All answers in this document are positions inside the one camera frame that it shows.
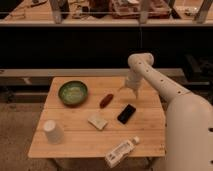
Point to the white upside-down cup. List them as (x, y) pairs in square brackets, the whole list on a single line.
[(53, 132)]

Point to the red pepper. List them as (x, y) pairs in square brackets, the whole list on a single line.
[(106, 100)]

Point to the white tube with cap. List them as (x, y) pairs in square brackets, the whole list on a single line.
[(121, 151)]

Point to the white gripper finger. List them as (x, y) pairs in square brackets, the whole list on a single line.
[(121, 88), (136, 93)]

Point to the green bowl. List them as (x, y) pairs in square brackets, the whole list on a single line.
[(73, 93)]

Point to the white sponge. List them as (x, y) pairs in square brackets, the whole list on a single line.
[(97, 121)]

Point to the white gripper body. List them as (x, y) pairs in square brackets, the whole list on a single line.
[(133, 80)]

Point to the wooden table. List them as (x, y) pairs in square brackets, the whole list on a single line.
[(109, 116)]

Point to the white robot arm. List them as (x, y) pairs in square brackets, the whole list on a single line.
[(189, 117)]

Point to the background workbench shelf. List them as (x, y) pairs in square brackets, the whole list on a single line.
[(111, 13)]

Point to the black smartphone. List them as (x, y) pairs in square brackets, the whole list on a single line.
[(126, 114)]

